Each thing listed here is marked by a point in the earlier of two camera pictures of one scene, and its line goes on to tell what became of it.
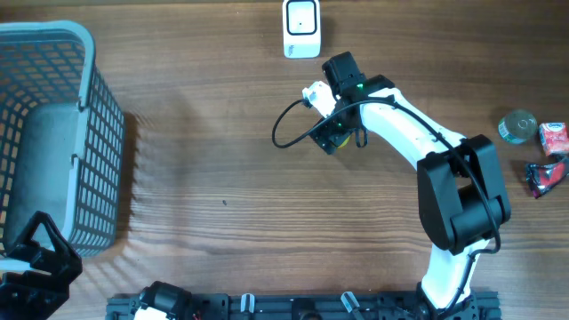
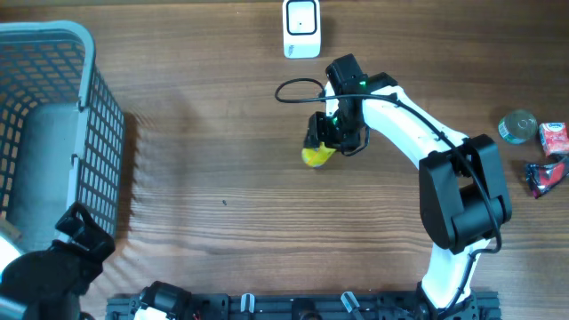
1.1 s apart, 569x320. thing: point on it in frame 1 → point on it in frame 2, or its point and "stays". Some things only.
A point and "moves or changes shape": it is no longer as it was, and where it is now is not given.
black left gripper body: x=63 y=268 → x=100 y=245
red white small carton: x=554 y=137 stays
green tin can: x=517 y=126 stays
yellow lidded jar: x=344 y=142 moves or changes shape
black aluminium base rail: x=306 y=306 stays
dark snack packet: x=540 y=178 stays
